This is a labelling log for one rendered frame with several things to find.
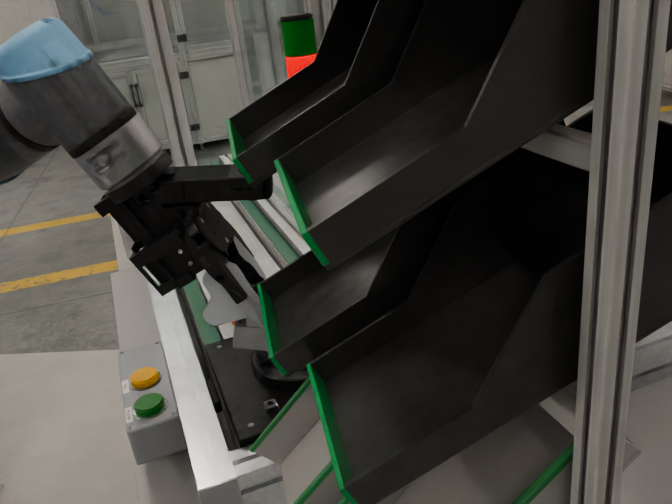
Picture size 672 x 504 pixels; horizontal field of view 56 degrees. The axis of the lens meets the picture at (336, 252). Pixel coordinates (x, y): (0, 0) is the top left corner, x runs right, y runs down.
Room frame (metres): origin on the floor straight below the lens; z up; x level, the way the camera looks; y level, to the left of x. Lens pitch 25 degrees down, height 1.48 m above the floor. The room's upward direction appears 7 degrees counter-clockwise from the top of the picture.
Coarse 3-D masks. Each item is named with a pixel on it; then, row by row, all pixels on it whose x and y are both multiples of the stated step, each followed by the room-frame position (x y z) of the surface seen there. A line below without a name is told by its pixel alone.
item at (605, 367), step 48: (336, 0) 0.57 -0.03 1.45; (624, 0) 0.26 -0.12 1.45; (624, 48) 0.26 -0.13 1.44; (624, 96) 0.26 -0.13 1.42; (624, 144) 0.26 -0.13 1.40; (624, 192) 0.26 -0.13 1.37; (624, 240) 0.26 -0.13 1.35; (624, 288) 0.26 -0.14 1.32; (624, 336) 0.26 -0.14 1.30; (624, 384) 0.26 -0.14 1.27; (576, 432) 0.27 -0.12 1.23; (624, 432) 0.26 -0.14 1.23; (576, 480) 0.27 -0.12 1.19
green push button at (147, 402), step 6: (144, 396) 0.71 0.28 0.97; (150, 396) 0.71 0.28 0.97; (156, 396) 0.71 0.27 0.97; (162, 396) 0.71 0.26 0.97; (138, 402) 0.70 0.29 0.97; (144, 402) 0.70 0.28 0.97; (150, 402) 0.70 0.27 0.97; (156, 402) 0.70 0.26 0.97; (162, 402) 0.70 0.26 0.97; (138, 408) 0.69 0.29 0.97; (144, 408) 0.69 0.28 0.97; (150, 408) 0.69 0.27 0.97; (156, 408) 0.69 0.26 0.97; (162, 408) 0.70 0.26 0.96; (138, 414) 0.69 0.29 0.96; (144, 414) 0.68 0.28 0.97; (150, 414) 0.68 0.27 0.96
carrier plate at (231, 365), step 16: (208, 352) 0.81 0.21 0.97; (224, 352) 0.80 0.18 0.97; (240, 352) 0.80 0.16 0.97; (224, 368) 0.76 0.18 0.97; (240, 368) 0.76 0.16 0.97; (224, 384) 0.72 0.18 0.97; (240, 384) 0.72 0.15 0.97; (256, 384) 0.71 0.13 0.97; (224, 400) 0.69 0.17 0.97; (240, 400) 0.68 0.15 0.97; (256, 400) 0.68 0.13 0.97; (288, 400) 0.67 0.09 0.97; (240, 416) 0.65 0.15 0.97; (256, 416) 0.65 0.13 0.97; (272, 416) 0.64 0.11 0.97; (240, 432) 0.62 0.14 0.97; (256, 432) 0.61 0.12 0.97
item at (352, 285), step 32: (512, 160) 0.44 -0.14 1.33; (416, 224) 0.43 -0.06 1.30; (352, 256) 0.53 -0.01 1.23; (384, 256) 0.43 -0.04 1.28; (416, 256) 0.43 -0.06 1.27; (288, 288) 0.54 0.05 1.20; (320, 288) 0.51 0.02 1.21; (352, 288) 0.48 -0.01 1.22; (384, 288) 0.43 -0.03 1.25; (288, 320) 0.49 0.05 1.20; (320, 320) 0.46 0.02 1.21; (352, 320) 0.42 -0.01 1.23; (288, 352) 0.41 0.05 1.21; (320, 352) 0.42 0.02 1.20
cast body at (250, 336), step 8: (256, 288) 0.61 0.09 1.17; (240, 320) 0.60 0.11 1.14; (248, 320) 0.59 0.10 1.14; (240, 328) 0.59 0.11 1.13; (248, 328) 0.59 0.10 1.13; (256, 328) 0.59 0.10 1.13; (240, 336) 0.59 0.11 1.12; (248, 336) 0.59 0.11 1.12; (256, 336) 0.59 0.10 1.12; (264, 336) 0.59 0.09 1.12; (240, 344) 0.59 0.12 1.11; (248, 344) 0.59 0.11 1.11; (256, 344) 0.59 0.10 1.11; (264, 344) 0.59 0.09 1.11
